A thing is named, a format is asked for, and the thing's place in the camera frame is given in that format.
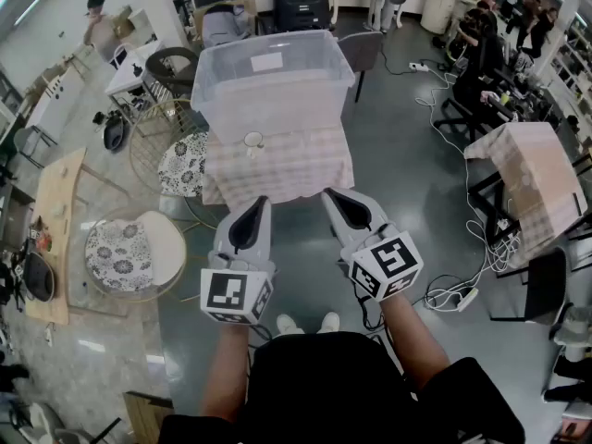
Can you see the black wicker chair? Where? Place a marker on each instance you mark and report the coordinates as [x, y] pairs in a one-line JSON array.
[[159, 65]]

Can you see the dark grey helmet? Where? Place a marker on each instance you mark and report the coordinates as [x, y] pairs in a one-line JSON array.
[[114, 137]]

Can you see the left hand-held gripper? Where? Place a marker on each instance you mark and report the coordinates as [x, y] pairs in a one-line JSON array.
[[226, 294]]

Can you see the light blue jacket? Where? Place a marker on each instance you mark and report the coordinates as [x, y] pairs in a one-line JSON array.
[[222, 28]]

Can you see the table with pink checkered cloth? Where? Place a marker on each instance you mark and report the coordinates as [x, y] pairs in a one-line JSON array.
[[532, 169], [287, 174]]

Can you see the person's white shoe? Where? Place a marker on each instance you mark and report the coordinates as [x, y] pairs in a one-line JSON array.
[[329, 322], [287, 324]]

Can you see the black side chair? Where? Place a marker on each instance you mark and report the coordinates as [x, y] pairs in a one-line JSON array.
[[546, 285]]

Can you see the grey padded chair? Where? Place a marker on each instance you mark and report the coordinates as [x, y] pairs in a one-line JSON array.
[[252, 16]]

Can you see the cream round cushion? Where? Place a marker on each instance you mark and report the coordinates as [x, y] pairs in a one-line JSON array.
[[164, 248]]

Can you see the clear plastic storage bin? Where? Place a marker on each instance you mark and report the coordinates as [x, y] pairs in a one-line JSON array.
[[277, 90]]

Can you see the person's white left shoe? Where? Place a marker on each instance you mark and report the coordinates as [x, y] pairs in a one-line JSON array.
[[287, 324]]

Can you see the black round pan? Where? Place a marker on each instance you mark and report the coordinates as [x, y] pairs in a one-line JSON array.
[[39, 278]]

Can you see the person's black shirt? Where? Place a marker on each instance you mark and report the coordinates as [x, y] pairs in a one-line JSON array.
[[324, 386]]

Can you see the black office chair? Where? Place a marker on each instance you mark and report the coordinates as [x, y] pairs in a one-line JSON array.
[[467, 109]]

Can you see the wooden board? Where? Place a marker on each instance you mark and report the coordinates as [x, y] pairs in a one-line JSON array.
[[143, 419]]

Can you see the small white table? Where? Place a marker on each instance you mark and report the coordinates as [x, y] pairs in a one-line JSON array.
[[127, 74]]

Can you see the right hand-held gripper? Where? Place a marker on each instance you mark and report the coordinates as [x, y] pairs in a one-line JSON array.
[[388, 262]]

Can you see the white shelving unit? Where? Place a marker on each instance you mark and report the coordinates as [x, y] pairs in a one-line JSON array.
[[573, 72]]

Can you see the light wooden table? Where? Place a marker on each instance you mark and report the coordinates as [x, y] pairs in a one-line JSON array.
[[53, 201]]

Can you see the floral seat cushion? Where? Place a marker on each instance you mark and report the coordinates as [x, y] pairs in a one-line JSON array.
[[118, 257], [180, 169]]

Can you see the person's white right shoe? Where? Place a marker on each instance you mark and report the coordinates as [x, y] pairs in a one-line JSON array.
[[329, 322]]

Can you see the person's right forearm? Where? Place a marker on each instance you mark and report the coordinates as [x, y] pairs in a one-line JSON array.
[[411, 340]]

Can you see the person's left forearm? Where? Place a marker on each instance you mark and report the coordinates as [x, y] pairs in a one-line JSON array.
[[226, 373]]

